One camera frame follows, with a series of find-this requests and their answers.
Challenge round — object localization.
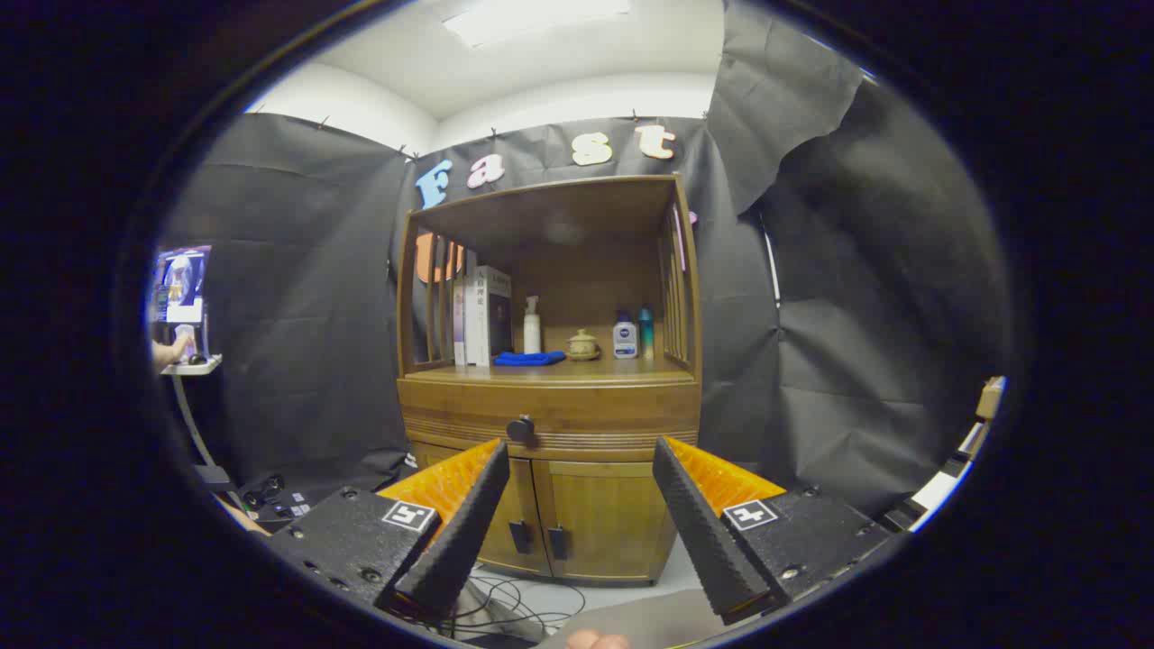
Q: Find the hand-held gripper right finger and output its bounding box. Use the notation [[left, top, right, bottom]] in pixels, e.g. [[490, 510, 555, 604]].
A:
[[652, 436, 904, 626]]

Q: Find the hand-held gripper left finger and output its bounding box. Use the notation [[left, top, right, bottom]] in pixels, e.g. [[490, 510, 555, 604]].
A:
[[269, 438, 512, 621]]

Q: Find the wooden cabinet door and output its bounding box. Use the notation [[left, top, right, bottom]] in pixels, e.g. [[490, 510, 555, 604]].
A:
[[532, 458, 679, 585], [413, 440, 553, 578]]

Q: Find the wooden countertop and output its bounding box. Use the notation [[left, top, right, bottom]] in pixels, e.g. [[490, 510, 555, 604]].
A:
[[399, 353, 701, 388]]

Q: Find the wooden cabinet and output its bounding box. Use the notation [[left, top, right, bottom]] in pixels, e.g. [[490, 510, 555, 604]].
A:
[[395, 174, 704, 587]]

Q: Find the black equipment box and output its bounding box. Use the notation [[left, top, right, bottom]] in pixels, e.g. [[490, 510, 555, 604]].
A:
[[239, 473, 314, 526]]

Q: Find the white book dark portrait cover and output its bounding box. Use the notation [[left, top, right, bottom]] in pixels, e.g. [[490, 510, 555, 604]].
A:
[[474, 265, 514, 367]]

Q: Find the grey stand pole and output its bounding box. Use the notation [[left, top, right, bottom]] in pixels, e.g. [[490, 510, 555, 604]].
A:
[[171, 374, 237, 495]]

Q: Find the lit display screen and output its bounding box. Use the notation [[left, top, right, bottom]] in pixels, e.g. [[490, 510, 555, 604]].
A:
[[147, 245, 214, 361]]

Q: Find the ceiling light panel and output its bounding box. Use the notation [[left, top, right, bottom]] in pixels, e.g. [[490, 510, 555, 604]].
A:
[[442, 0, 634, 48]]

